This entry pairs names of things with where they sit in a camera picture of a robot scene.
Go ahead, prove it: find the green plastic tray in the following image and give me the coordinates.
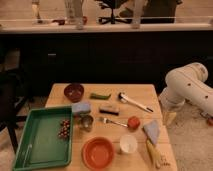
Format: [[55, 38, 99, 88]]
[[13, 106, 73, 171]]

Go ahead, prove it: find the orange bowl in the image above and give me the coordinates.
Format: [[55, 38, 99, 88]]
[[82, 137, 115, 171]]

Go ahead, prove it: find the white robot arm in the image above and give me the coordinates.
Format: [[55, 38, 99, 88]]
[[159, 62, 213, 125]]

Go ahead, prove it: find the white cup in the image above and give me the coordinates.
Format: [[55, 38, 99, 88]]
[[119, 134, 138, 154]]

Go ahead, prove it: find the small metal cup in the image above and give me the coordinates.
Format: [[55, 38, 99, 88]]
[[80, 115, 94, 132]]

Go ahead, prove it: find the blue sponge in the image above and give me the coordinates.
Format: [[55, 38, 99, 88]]
[[72, 102, 91, 115]]

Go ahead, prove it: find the dark chair at left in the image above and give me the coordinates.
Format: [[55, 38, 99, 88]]
[[0, 72, 27, 151]]

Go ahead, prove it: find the red grapes bunch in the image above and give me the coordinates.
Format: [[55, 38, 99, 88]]
[[58, 120, 70, 139]]

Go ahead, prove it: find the black office chair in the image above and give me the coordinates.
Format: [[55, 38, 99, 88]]
[[95, 0, 131, 25]]

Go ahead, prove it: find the red apple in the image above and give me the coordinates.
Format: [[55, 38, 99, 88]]
[[127, 116, 140, 130]]

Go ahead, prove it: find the blue cloth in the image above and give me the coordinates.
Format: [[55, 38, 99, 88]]
[[143, 120, 160, 145]]

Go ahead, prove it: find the black and tan brush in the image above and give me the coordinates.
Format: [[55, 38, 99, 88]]
[[99, 104, 120, 116]]

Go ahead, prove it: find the purple bowl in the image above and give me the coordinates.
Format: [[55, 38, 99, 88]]
[[64, 83, 84, 103]]

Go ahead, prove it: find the green vegetable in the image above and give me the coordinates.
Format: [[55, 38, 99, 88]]
[[90, 93, 111, 100]]

